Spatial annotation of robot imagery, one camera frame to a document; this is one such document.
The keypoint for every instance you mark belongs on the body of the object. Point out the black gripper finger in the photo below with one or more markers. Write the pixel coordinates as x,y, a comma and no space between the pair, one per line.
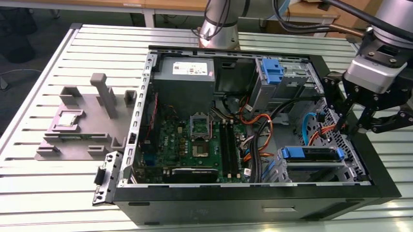
335,96
386,120

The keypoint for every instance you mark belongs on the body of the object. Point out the hard disk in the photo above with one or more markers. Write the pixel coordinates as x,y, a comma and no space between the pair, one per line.
291,153

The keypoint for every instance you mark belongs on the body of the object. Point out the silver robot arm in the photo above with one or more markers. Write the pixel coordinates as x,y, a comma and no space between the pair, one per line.
219,33

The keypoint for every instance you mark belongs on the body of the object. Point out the metal disk bay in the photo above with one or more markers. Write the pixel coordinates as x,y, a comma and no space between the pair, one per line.
279,172

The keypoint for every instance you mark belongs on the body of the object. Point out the metal optical drive cage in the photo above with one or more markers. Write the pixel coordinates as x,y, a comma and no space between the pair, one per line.
267,96

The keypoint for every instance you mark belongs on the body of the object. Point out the blue plastic drive latch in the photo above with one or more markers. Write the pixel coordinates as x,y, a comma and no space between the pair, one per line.
272,70

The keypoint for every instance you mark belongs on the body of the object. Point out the black RAM slot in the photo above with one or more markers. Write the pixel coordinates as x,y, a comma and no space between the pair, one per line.
234,147
224,147

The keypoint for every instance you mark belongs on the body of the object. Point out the brown wooden cabinet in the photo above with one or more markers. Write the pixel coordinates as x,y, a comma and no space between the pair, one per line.
354,2

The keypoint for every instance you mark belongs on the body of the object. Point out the metal locking lever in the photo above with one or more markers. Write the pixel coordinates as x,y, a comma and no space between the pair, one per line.
211,130

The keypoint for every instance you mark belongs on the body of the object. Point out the grey power supply unit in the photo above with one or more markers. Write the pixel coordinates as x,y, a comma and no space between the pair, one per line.
183,94

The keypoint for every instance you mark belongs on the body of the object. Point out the CPU socket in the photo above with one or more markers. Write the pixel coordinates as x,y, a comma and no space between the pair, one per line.
200,149

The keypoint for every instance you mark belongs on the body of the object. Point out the green motherboard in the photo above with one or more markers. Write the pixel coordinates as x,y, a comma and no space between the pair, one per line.
174,145

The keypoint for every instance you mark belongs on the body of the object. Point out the black graphics card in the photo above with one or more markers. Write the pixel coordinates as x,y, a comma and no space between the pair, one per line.
192,174

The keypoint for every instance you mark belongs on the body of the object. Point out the black PC case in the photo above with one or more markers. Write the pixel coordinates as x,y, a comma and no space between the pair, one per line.
226,207

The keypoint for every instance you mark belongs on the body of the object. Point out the grey parts rack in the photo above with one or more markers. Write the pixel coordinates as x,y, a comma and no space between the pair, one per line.
93,125

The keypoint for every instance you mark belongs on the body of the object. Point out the metal expansion card retainer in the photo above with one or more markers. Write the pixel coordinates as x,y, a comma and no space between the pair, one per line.
107,174

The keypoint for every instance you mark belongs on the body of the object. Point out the green RAM stick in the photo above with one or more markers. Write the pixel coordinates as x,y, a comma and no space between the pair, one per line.
85,138

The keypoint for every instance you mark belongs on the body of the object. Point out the silver CPU chip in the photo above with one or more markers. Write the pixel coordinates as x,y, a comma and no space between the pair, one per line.
67,120

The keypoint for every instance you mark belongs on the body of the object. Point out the black office chair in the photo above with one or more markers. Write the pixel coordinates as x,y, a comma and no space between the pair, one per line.
16,36

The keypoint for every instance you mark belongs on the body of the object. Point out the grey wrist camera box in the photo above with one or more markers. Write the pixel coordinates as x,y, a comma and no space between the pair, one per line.
370,75

